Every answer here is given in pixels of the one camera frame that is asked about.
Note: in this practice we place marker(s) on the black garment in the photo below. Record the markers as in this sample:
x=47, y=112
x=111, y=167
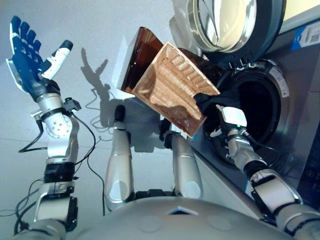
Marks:
x=212, y=102

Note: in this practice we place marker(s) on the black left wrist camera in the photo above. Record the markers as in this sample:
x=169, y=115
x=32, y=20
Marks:
x=72, y=105

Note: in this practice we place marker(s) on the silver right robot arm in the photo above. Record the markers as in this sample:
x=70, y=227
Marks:
x=270, y=185

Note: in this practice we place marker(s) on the blue white energy label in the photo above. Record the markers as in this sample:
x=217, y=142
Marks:
x=308, y=36

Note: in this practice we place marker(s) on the dark grey washing machine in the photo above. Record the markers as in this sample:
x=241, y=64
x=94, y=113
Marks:
x=295, y=130

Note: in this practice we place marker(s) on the black right robot foot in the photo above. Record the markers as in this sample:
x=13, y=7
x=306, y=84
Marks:
x=165, y=127

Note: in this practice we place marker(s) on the blue bordered info sticker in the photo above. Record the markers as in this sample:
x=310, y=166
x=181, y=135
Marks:
x=248, y=188

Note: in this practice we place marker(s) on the black robot pelvis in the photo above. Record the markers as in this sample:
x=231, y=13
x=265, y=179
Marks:
x=155, y=194

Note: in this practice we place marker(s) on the silver left robot leg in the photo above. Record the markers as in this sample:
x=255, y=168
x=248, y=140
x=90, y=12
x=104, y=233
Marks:
x=120, y=170

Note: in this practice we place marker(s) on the white cabinet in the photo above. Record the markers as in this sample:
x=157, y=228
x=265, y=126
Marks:
x=300, y=10

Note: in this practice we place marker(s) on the silver right robot leg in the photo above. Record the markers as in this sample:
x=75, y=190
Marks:
x=185, y=170

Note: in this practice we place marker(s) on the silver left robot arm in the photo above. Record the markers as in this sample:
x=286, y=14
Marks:
x=60, y=145

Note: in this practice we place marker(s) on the black left robot foot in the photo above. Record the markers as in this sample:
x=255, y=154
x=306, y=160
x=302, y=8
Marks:
x=119, y=112

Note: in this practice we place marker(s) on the white low platform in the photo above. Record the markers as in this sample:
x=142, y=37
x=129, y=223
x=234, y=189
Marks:
x=225, y=190

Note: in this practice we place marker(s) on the wicker laundry basket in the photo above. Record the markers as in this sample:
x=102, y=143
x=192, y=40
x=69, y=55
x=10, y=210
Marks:
x=175, y=85

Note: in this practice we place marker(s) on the round glass washing machine door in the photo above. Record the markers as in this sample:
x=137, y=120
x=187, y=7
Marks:
x=267, y=32

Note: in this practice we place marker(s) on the grey curved warning label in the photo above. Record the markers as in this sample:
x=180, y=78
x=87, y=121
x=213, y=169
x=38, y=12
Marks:
x=280, y=80

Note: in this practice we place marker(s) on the grey robot torso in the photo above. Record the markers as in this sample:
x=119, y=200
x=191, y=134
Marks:
x=180, y=225

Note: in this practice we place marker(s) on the black robot foot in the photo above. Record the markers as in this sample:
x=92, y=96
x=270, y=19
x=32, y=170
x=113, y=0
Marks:
x=165, y=127
x=119, y=112

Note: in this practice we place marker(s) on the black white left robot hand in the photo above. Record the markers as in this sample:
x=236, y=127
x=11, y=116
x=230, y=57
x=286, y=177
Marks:
x=22, y=65

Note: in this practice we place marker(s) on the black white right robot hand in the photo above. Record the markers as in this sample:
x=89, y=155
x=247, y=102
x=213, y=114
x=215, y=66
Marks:
x=233, y=117

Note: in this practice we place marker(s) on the silver robot leg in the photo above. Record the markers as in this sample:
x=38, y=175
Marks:
x=120, y=170
x=185, y=170

